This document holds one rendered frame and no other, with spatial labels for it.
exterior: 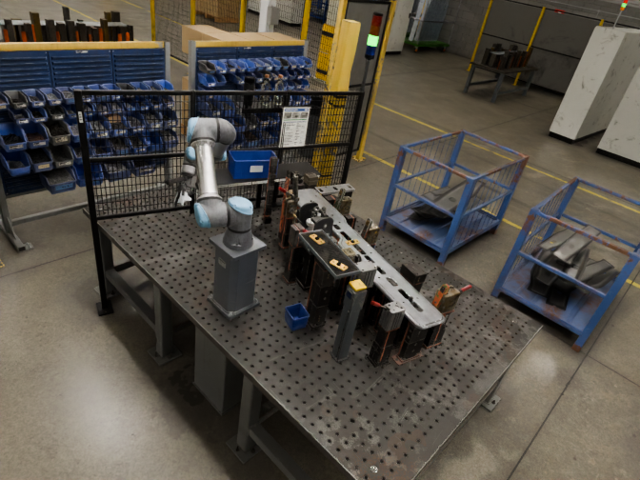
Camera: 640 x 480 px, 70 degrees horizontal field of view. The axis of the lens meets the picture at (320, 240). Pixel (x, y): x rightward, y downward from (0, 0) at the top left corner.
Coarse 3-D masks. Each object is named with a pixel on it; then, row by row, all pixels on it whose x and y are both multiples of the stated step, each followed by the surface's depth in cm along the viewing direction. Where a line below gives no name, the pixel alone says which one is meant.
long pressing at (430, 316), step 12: (300, 192) 303; (312, 192) 306; (300, 204) 289; (324, 204) 295; (336, 216) 284; (348, 228) 275; (360, 240) 265; (372, 252) 256; (384, 264) 248; (384, 276) 239; (396, 276) 241; (384, 288) 230; (396, 288) 232; (408, 288) 234; (396, 300) 224; (408, 300) 225; (420, 300) 227; (408, 312) 217; (420, 312) 219; (432, 312) 220; (420, 324) 212; (432, 324) 214
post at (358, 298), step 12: (348, 288) 204; (348, 300) 206; (360, 300) 205; (348, 312) 208; (348, 324) 211; (336, 336) 221; (348, 336) 217; (336, 348) 223; (348, 348) 223; (336, 360) 224
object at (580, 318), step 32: (608, 192) 419; (544, 224) 424; (512, 256) 378; (544, 256) 439; (576, 256) 392; (512, 288) 400; (544, 288) 398; (576, 288) 397; (608, 288) 425; (576, 320) 375
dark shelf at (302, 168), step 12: (228, 168) 310; (288, 168) 326; (300, 168) 329; (312, 168) 333; (216, 180) 292; (228, 180) 295; (240, 180) 298; (252, 180) 301; (264, 180) 304; (276, 180) 309
